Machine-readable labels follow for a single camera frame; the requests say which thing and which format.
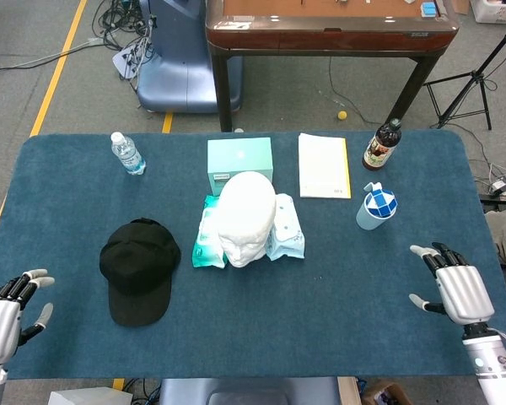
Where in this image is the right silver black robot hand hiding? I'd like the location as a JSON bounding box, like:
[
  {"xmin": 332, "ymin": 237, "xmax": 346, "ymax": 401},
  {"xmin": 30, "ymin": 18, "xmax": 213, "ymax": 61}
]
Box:
[{"xmin": 408, "ymin": 242, "xmax": 497, "ymax": 326}]

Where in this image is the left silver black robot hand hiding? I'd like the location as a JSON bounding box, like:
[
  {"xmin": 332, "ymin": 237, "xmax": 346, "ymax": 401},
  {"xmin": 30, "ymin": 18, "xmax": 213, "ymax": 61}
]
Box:
[{"xmin": 0, "ymin": 268, "xmax": 56, "ymax": 366}]

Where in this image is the black baseball cap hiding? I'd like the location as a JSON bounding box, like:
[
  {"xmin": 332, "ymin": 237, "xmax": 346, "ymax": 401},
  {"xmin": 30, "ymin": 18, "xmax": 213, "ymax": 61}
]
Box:
[{"xmin": 99, "ymin": 217, "xmax": 182, "ymax": 328}]

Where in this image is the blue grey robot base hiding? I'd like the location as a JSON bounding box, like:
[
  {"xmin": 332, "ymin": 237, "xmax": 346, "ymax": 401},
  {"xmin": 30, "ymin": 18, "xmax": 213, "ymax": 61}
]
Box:
[{"xmin": 136, "ymin": 0, "xmax": 244, "ymax": 114}]

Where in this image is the white mannequin head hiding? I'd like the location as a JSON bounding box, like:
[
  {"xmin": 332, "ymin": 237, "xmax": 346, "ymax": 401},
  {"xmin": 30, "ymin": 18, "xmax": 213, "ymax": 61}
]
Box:
[{"xmin": 216, "ymin": 170, "xmax": 277, "ymax": 268}]

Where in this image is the white box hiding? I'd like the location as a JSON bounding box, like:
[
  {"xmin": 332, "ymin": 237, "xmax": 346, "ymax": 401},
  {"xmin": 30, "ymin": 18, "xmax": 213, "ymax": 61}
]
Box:
[{"xmin": 47, "ymin": 386, "xmax": 134, "ymax": 405}]

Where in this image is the light blue plastic cup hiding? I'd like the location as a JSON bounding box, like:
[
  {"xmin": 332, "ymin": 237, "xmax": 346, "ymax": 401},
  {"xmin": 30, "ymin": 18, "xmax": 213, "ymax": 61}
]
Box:
[{"xmin": 355, "ymin": 181, "xmax": 399, "ymax": 231}]

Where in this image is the blue white snake puzzle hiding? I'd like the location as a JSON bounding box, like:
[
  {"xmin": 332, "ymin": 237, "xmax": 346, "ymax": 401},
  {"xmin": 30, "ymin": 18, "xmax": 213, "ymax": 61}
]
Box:
[{"xmin": 364, "ymin": 188, "xmax": 398, "ymax": 219}]

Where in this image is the brown cardboard box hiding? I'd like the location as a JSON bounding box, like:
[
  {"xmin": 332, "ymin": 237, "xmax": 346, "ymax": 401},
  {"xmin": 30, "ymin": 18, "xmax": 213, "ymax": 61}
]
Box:
[{"xmin": 360, "ymin": 379, "xmax": 415, "ymax": 405}]

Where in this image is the dark blue table mat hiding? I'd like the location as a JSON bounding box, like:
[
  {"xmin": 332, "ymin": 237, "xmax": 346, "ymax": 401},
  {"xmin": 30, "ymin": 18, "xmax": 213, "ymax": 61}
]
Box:
[{"xmin": 0, "ymin": 129, "xmax": 506, "ymax": 380}]

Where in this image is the dark brown drink bottle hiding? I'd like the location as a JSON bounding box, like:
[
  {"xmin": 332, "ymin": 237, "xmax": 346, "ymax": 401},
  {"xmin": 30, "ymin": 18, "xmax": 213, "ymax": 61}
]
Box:
[{"xmin": 361, "ymin": 118, "xmax": 403, "ymax": 172}]

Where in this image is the light blue wet wipes pack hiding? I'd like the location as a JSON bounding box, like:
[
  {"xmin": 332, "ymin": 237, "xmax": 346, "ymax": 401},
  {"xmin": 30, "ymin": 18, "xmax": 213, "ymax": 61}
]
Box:
[{"xmin": 265, "ymin": 192, "xmax": 306, "ymax": 262}]

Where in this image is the white booklet with yellow edge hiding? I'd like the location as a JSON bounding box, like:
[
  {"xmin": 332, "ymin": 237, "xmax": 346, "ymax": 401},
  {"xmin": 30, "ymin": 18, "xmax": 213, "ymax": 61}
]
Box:
[{"xmin": 298, "ymin": 132, "xmax": 353, "ymax": 200}]

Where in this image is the clear plastic water bottle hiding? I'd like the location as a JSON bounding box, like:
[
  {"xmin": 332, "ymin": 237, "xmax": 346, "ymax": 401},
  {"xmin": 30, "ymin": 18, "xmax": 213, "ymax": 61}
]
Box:
[{"xmin": 110, "ymin": 131, "xmax": 147, "ymax": 176}]

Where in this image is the black tripod stand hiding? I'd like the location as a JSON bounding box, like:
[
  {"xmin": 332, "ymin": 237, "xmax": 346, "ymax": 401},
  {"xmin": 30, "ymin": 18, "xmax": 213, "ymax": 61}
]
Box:
[{"xmin": 423, "ymin": 16, "xmax": 506, "ymax": 131}]

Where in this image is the green wet wipes pack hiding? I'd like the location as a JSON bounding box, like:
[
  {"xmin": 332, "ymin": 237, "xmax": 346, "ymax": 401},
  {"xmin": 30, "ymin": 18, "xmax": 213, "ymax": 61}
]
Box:
[{"xmin": 191, "ymin": 194, "xmax": 228, "ymax": 269}]

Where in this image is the grey blue robot chassis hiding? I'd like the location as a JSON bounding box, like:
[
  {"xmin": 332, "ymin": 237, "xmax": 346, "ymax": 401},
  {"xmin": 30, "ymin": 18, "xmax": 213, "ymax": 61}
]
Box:
[{"xmin": 159, "ymin": 377, "xmax": 341, "ymax": 405}]

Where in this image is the teal cardboard box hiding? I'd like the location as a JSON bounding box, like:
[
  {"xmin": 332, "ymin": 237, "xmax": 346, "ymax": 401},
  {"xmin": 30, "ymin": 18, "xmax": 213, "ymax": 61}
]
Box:
[{"xmin": 207, "ymin": 137, "xmax": 274, "ymax": 196}]

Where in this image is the white storage bin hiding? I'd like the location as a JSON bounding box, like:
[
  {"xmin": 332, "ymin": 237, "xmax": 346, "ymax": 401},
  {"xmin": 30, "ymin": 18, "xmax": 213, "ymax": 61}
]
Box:
[{"xmin": 470, "ymin": 0, "xmax": 506, "ymax": 24}]

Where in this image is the brown wooden table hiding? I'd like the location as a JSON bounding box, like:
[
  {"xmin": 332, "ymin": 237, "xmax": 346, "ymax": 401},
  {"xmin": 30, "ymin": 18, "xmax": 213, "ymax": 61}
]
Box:
[{"xmin": 205, "ymin": 0, "xmax": 460, "ymax": 132}]

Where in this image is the grey floor cable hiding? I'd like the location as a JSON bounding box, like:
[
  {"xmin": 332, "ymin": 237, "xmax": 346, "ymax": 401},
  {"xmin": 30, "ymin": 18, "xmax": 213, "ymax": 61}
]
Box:
[{"xmin": 0, "ymin": 37, "xmax": 106, "ymax": 76}]

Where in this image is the tangled black cable bundle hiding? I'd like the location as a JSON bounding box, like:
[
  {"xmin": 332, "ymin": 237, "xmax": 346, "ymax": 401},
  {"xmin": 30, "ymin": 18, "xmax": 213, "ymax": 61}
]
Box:
[{"xmin": 92, "ymin": 0, "xmax": 159, "ymax": 81}]

